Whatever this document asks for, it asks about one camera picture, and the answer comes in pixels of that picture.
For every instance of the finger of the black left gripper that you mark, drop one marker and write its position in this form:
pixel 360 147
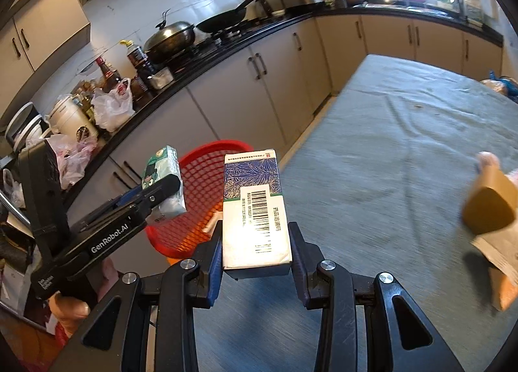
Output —
pixel 145 200

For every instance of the red plastic mesh basket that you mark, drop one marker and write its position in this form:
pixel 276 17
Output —
pixel 203 174

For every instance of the steel seasoning container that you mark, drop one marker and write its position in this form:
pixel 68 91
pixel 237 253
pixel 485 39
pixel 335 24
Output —
pixel 161 79

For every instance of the white electric kettle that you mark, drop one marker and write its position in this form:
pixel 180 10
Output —
pixel 67 118

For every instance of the dark soy sauce bottle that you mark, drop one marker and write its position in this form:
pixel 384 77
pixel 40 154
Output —
pixel 141 63

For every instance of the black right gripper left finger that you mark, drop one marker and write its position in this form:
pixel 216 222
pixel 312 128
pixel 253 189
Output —
pixel 115 335

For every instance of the blue plastic bag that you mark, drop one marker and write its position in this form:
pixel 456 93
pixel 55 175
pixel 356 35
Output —
pixel 504 85

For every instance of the brown rounded plastic box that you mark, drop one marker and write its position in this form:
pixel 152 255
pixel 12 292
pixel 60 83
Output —
pixel 492 202

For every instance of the black kitchen countertop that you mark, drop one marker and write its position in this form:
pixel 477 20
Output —
pixel 484 32

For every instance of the upper wall cabinet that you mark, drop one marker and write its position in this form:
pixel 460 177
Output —
pixel 35 42

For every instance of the orange paper package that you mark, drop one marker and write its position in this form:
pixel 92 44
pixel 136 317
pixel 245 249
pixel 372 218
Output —
pixel 504 292

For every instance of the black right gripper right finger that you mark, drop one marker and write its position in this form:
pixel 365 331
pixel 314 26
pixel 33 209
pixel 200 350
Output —
pixel 399 335

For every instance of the black frying pan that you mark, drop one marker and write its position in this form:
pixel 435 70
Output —
pixel 224 20

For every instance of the person left hand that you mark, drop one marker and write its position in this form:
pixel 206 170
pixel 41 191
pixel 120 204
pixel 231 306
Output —
pixel 71 312

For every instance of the blue white medicine box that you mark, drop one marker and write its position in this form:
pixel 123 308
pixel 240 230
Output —
pixel 255 234

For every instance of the green cartoon tissue pack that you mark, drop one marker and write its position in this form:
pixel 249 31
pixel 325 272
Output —
pixel 162 163

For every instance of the steel wok with lid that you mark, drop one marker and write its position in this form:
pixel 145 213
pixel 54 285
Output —
pixel 170 38

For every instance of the brown sauce bottle red cap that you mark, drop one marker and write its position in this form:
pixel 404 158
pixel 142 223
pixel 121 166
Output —
pixel 110 75

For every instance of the white plastic bag on counter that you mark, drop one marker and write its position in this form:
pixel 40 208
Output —
pixel 113 109

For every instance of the grey-green table cloth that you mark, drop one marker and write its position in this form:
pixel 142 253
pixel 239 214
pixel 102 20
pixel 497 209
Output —
pixel 441 270

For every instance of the beige kitchen base cabinets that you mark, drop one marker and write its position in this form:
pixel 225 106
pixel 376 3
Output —
pixel 263 84

